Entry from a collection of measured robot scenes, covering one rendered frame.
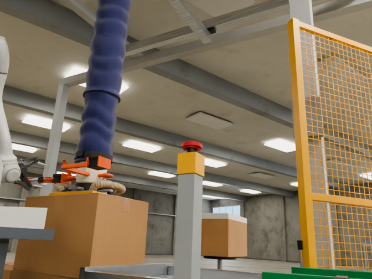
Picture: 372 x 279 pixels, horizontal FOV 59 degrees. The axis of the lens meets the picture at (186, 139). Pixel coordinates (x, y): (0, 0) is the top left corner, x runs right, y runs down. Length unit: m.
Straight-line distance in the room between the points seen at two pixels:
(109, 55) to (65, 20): 3.18
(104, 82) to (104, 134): 0.33
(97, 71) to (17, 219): 1.11
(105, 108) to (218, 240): 1.79
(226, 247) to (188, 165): 2.27
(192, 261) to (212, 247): 2.30
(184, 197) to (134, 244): 0.91
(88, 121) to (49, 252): 0.76
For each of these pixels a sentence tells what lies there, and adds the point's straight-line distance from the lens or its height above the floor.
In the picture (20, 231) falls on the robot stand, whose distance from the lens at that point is 1.36.
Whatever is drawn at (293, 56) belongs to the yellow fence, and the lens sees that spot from 2.16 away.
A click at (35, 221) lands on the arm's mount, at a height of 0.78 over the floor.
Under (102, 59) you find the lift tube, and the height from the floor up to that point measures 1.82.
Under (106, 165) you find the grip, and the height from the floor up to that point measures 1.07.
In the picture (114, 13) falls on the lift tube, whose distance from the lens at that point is 2.41.
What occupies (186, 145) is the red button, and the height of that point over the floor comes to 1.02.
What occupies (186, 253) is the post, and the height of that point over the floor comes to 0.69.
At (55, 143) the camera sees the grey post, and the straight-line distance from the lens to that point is 5.43.
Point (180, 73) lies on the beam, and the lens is 6.13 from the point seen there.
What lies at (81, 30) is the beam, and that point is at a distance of 5.42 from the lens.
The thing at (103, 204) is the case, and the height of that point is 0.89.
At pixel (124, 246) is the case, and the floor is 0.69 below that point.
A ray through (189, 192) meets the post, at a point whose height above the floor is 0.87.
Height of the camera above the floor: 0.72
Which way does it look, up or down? 18 degrees up
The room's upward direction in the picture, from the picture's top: 2 degrees clockwise
